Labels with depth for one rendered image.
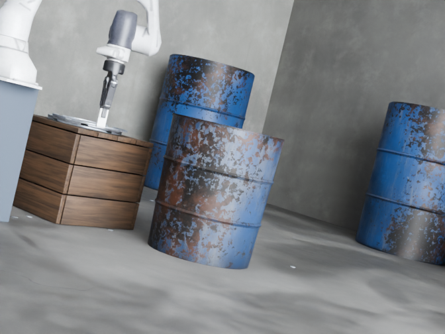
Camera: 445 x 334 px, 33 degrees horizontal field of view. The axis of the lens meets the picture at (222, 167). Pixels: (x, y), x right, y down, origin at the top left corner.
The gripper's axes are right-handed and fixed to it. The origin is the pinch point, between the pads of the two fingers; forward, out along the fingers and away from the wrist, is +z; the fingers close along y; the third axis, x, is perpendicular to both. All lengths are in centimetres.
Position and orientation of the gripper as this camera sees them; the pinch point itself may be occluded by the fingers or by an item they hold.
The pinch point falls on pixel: (102, 117)
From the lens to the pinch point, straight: 273.9
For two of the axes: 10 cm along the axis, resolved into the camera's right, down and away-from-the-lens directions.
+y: -3.5, -1.3, 9.3
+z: -2.3, 9.7, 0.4
